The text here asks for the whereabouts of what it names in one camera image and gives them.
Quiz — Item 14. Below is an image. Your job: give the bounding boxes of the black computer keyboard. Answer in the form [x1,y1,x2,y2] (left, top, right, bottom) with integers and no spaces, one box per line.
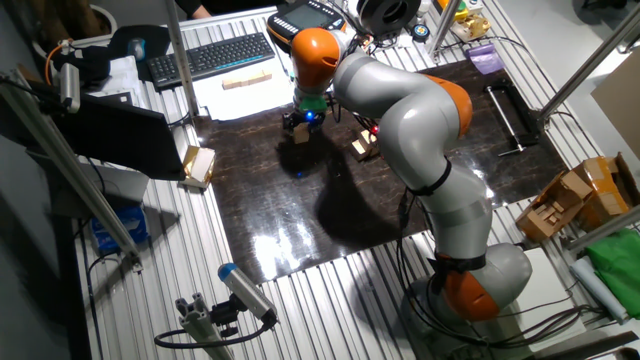
[146,31,277,92]

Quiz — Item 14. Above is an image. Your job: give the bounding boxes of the grey computer mouse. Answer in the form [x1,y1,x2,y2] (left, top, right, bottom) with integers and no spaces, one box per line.
[126,37,148,62]

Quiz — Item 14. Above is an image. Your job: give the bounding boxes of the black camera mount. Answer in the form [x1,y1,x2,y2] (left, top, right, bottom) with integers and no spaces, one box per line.
[208,293,242,339]

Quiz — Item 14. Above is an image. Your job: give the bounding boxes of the green cloth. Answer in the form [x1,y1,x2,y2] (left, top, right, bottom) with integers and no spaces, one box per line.
[583,227,640,320]

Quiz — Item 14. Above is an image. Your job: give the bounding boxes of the white paper sheets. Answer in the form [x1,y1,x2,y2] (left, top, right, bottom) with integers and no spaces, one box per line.
[191,59,301,123]

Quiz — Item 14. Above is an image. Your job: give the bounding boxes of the orange and grey teach pendant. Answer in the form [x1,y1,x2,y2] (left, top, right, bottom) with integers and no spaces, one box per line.
[265,0,347,51]

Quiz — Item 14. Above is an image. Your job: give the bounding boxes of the clear bag gold items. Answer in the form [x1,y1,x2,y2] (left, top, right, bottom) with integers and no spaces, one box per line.
[449,13,492,44]

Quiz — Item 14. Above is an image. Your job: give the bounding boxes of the brown cardboard sheet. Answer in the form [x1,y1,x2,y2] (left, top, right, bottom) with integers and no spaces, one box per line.
[590,47,640,162]

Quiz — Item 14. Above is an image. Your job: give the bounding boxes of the aluminium frame beam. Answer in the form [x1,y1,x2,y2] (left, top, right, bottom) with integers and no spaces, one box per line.
[0,69,144,274]
[566,203,640,255]

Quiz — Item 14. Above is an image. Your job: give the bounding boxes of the yellow emergency stop box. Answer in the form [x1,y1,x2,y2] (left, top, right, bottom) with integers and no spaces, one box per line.
[435,0,485,22]

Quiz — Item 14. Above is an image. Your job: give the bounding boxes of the white paper stack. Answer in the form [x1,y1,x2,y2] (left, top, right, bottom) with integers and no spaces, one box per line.
[84,53,147,109]

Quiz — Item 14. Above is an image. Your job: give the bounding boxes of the silver camera blue end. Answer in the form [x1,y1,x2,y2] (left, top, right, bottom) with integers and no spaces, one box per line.
[216,261,280,325]

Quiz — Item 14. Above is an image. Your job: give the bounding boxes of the black round reel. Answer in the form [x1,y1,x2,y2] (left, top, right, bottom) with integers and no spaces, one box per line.
[355,0,423,37]

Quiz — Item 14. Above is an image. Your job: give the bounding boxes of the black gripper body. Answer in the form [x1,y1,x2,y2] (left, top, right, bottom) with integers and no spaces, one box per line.
[285,108,326,126]

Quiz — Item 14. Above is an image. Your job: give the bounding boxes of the purple plastic bag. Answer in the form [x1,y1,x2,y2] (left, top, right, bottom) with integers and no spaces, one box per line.
[464,43,506,76]

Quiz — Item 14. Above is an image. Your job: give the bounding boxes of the brown cardboard box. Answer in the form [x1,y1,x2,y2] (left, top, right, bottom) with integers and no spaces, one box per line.
[610,151,640,207]

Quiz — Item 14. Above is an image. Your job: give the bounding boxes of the dark metal bar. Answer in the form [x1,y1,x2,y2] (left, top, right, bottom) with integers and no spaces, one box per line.
[529,329,640,360]

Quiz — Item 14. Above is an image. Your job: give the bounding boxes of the orange cardboard box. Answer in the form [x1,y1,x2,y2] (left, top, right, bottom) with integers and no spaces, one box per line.
[573,155,632,232]

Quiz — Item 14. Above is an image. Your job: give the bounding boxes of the dark marble pattern mat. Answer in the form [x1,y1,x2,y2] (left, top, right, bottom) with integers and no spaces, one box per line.
[192,58,570,286]

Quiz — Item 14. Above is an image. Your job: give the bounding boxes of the grey flat monitor base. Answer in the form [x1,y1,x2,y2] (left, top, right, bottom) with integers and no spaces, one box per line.
[74,162,151,207]

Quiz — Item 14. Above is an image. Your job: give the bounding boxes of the small gold and white box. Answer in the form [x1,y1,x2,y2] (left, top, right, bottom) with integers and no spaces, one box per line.
[178,144,218,191]

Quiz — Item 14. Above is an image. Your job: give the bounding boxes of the blue tissue pack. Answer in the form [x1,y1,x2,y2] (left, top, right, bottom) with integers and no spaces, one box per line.
[89,203,151,257]

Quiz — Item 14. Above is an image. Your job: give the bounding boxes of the black gripper cable bundle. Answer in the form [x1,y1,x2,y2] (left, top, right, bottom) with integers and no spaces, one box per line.
[324,94,381,134]

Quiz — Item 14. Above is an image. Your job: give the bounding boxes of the short aluminium profile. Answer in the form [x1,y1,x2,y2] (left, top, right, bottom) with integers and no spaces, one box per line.
[173,292,236,360]

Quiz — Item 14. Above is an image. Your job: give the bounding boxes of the white paper roll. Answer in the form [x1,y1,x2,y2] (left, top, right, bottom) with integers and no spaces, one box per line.
[569,255,630,326]

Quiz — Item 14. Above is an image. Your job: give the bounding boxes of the orange cable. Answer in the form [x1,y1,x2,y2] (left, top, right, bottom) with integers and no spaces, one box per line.
[43,38,75,87]

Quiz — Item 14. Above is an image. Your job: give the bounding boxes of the open cardboard box wooden pieces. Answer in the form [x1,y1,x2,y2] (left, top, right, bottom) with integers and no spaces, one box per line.
[515,168,595,245]

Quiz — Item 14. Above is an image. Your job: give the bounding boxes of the black cloth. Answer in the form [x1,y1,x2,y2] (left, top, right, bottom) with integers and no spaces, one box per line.
[51,43,115,85]

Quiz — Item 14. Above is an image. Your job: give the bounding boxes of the silver depth camera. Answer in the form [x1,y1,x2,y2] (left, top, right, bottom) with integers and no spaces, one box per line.
[58,62,82,115]

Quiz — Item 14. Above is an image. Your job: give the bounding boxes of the aluminium frame post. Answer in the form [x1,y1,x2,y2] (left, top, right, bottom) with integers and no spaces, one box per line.
[428,0,464,56]
[538,2,640,121]
[163,0,202,119]

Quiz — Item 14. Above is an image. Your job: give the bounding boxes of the black metal clamp handle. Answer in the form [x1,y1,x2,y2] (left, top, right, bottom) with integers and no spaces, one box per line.
[483,82,542,158]

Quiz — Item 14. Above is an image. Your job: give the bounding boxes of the white round bin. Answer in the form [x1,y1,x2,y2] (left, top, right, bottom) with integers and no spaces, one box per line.
[29,3,120,61]

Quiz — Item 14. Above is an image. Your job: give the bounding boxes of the person forearm black sleeve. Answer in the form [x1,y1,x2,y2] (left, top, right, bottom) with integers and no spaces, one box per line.
[173,0,215,20]

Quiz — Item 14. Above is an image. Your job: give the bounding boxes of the black mouse pad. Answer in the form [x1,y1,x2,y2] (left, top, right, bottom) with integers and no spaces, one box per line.
[107,24,174,69]

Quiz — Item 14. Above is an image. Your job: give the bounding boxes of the black flat monitor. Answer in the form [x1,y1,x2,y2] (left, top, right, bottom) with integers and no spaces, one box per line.
[47,92,187,182]

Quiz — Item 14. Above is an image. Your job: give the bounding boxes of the white board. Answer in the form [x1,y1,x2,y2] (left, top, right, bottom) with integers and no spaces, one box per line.
[517,246,587,351]

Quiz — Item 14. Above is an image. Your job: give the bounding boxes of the black camera cable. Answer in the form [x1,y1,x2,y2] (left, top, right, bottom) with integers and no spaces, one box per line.
[153,314,277,350]

